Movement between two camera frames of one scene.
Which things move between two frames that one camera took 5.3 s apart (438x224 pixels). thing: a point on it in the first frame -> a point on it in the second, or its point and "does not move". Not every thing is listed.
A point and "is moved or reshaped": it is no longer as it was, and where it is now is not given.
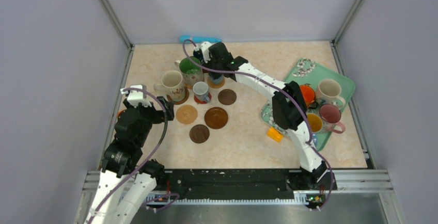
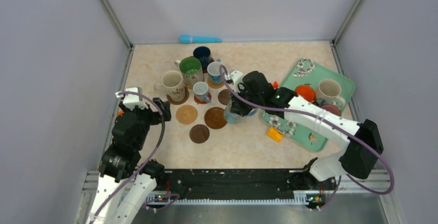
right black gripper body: [209, 63] -> [245, 101]
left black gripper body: [151, 115] does not move
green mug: [191, 72] does not move
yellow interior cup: [315, 122] is moved or reshaped
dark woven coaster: [199, 133] does not move
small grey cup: [200, 90] does not move
